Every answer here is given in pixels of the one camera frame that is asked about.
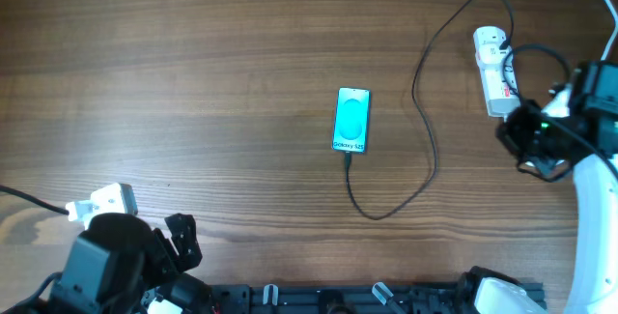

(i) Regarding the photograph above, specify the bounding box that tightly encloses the black charger cable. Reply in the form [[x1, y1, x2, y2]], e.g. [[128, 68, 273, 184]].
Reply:
[[343, 0, 516, 221]]

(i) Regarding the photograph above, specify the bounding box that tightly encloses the Galaxy S25 smartphone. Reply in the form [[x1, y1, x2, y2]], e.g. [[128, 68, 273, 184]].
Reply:
[[331, 87, 371, 154]]

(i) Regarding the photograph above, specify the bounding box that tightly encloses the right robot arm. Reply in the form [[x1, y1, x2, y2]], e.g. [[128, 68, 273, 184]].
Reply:
[[496, 61, 617, 313]]

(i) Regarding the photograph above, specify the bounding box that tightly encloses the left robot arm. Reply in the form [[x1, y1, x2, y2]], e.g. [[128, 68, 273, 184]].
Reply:
[[8, 213, 214, 313]]

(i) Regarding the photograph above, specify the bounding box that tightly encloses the white power strip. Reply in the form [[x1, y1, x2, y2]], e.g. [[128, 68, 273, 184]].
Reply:
[[473, 26, 520, 119]]

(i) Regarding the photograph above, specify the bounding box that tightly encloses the right camera cable black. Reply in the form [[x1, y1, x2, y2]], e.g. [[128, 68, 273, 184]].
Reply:
[[501, 44, 617, 177]]

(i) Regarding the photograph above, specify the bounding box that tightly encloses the camera cable black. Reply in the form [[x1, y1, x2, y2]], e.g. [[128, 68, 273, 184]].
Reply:
[[501, 44, 617, 177], [0, 186, 69, 215]]

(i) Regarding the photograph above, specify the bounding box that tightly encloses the left camera cable black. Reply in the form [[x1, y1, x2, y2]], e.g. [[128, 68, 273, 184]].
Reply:
[[0, 186, 69, 215]]

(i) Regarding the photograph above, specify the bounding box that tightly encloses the white power strip cord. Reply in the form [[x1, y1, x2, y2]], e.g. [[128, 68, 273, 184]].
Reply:
[[586, 0, 618, 62]]

